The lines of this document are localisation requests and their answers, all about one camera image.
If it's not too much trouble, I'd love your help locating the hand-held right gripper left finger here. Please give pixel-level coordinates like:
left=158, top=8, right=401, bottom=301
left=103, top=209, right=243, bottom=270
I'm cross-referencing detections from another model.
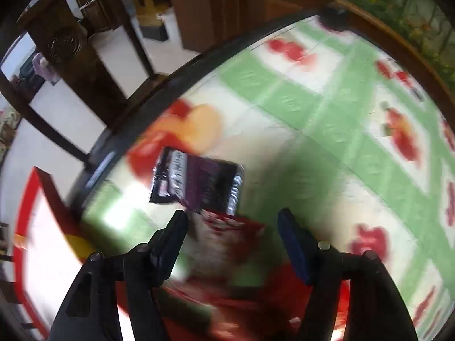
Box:
left=50, top=210, right=189, bottom=341

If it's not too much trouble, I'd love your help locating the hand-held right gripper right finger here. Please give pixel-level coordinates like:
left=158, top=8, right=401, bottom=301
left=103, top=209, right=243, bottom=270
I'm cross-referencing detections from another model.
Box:
left=277, top=208, right=420, bottom=341

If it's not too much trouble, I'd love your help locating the red snack packet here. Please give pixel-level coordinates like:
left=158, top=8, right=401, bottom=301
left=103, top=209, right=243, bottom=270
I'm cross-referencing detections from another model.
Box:
left=194, top=210, right=274, bottom=279

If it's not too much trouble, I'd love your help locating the purple snack packet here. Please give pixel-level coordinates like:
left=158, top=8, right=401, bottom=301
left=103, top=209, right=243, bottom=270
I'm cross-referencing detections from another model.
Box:
left=149, top=147, right=246, bottom=217

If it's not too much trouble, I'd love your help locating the red rimmed white tray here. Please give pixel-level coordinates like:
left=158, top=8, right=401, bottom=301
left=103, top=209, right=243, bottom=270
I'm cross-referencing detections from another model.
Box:
left=12, top=166, right=121, bottom=341

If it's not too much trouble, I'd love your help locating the green checked fruit print tablecloth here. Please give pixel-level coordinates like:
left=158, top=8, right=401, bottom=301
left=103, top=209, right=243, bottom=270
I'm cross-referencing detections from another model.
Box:
left=71, top=11, right=455, bottom=341

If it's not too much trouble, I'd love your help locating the dark wooden chair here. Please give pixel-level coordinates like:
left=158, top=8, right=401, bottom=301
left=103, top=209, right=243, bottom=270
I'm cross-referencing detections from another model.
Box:
left=0, top=0, right=171, bottom=166

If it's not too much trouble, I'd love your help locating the small black object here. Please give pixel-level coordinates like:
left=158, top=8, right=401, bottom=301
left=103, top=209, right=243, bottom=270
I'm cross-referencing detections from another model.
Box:
left=318, top=7, right=347, bottom=31

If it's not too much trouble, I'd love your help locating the brown wooden cabinet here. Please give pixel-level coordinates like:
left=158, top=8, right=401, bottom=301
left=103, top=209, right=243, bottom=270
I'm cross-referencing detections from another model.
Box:
left=167, top=0, right=335, bottom=53

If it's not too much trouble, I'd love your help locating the flower garden wall mural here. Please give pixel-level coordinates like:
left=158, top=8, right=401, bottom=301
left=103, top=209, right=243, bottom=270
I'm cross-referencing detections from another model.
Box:
left=277, top=0, right=455, bottom=89

